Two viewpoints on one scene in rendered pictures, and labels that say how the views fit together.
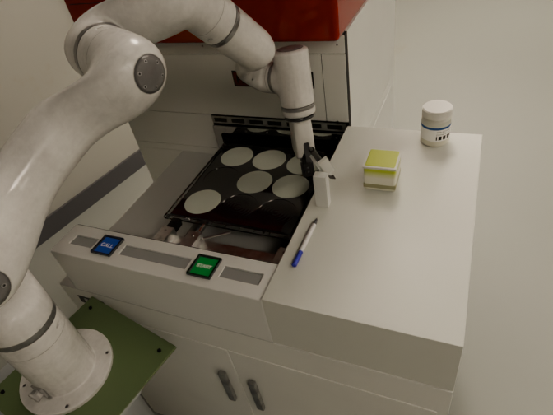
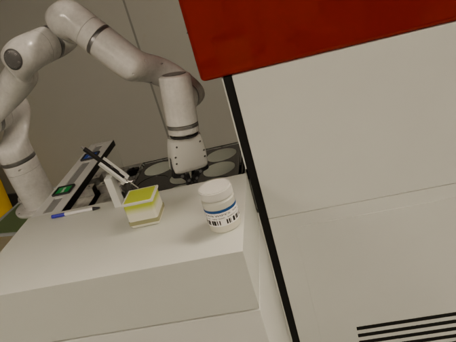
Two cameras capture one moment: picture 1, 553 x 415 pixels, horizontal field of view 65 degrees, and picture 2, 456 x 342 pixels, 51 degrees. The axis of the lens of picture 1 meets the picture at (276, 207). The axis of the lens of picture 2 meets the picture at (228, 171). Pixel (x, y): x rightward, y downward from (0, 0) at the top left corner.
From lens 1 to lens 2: 1.45 m
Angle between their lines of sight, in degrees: 60
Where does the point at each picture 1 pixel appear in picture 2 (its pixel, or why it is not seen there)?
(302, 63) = (165, 89)
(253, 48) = (108, 64)
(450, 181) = (147, 252)
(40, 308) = (11, 155)
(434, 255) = (47, 269)
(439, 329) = not seen: outside the picture
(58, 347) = (17, 181)
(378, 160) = (134, 194)
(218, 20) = (76, 39)
